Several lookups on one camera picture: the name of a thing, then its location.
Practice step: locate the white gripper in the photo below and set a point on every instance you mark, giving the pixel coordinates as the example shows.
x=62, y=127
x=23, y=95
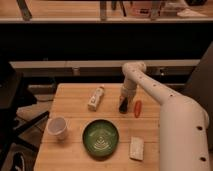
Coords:
x=128, y=91

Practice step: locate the orange marker pen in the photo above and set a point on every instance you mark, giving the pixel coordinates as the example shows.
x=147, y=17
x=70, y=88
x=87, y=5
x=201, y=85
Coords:
x=137, y=108

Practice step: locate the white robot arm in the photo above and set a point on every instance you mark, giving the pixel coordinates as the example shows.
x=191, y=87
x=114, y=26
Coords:
x=183, y=122

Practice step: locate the green ceramic bowl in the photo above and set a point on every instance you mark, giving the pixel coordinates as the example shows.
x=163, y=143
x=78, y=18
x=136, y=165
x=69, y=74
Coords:
x=100, y=138

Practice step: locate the white tube bottle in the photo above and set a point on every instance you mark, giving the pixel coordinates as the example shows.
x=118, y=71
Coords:
x=96, y=98

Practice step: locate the dark chair right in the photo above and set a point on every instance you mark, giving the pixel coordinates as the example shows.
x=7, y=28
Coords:
x=200, y=83

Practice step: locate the black office chair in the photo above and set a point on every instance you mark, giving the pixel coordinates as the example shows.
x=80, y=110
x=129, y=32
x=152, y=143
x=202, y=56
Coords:
x=13, y=95

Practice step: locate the grey metal rail shelf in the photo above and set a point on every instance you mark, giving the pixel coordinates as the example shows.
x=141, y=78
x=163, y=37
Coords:
x=101, y=68

